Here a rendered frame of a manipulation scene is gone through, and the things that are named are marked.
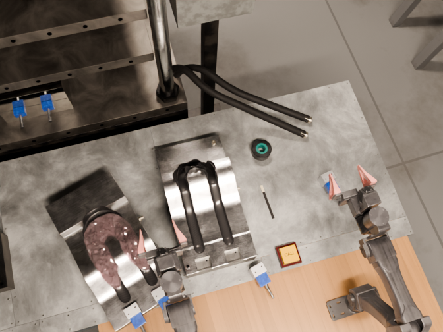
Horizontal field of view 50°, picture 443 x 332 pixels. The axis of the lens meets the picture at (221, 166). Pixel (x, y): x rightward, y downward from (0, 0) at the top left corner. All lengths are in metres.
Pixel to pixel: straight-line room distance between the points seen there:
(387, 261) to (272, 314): 0.53
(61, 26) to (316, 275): 1.24
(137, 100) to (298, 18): 1.59
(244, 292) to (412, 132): 1.71
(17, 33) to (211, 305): 1.13
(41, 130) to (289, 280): 1.15
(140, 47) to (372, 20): 1.96
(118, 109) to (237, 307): 0.93
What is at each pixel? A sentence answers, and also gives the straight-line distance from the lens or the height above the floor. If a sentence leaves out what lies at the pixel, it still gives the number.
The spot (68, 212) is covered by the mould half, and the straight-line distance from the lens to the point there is 1.77.
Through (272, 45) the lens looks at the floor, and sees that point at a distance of 3.15.
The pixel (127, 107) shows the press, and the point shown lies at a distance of 2.02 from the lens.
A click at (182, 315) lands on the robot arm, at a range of 1.33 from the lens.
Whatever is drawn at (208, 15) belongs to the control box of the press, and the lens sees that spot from 1.84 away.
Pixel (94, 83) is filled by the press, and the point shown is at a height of 0.78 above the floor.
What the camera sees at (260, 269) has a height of 0.85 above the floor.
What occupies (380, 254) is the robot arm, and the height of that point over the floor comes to 1.23.
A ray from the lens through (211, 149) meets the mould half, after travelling 1.84.
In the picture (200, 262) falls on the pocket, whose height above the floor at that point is 0.86.
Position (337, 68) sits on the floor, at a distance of 3.15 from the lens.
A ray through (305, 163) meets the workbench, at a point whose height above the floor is 0.80.
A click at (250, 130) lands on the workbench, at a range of 1.95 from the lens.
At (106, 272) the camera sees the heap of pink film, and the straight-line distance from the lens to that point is 1.71.
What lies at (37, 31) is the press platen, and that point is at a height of 1.29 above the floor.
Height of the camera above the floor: 2.56
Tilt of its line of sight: 70 degrees down
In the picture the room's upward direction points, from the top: 7 degrees clockwise
